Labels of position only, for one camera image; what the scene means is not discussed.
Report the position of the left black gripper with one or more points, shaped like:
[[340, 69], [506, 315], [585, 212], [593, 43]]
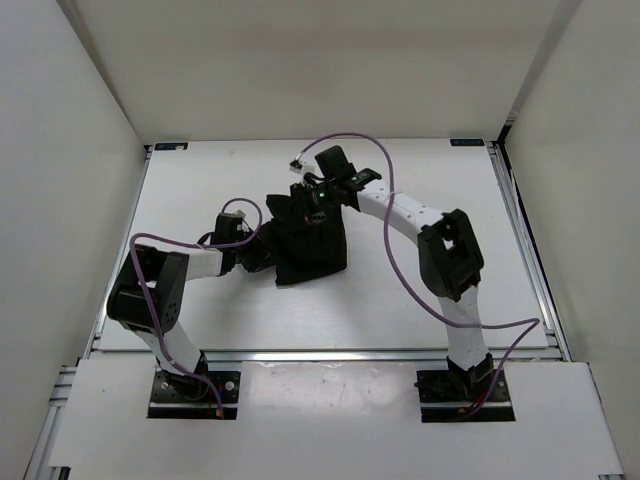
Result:
[[260, 256]]

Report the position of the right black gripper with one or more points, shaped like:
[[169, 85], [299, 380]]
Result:
[[300, 192]]

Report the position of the black pleated skirt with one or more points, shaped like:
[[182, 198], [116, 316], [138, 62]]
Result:
[[301, 248]]

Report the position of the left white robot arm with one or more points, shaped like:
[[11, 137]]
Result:
[[147, 295]]

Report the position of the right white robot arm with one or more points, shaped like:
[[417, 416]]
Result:
[[450, 260]]

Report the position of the right blue corner sticker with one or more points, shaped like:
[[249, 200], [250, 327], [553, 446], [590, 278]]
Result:
[[467, 142]]

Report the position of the blue corner sticker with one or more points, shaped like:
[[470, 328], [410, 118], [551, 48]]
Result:
[[467, 142], [170, 146]]

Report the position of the left blue corner sticker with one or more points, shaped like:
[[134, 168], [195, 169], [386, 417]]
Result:
[[170, 146]]

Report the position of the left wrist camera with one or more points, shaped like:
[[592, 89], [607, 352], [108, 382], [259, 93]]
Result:
[[242, 224]]

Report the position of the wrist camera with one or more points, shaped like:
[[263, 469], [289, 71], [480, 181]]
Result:
[[305, 171], [242, 224]]

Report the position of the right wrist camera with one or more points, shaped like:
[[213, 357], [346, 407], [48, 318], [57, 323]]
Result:
[[305, 171]]

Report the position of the aluminium frame rail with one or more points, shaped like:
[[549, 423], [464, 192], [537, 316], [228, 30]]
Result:
[[508, 188]]

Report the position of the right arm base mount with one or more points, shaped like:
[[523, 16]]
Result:
[[442, 400]]

